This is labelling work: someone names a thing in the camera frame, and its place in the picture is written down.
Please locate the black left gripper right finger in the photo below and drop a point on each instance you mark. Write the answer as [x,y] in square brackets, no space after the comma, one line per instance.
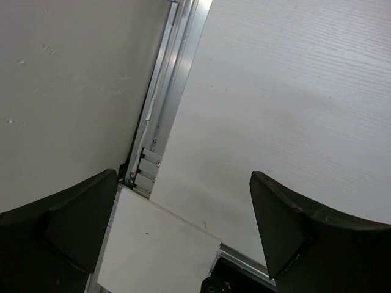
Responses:
[310,247]

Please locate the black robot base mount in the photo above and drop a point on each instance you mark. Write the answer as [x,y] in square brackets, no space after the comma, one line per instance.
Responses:
[228,277]

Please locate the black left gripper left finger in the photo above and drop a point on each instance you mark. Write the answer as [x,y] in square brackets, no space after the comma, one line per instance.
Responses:
[53,244]

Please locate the aluminium frame rail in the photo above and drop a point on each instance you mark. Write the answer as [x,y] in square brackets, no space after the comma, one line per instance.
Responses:
[181,36]

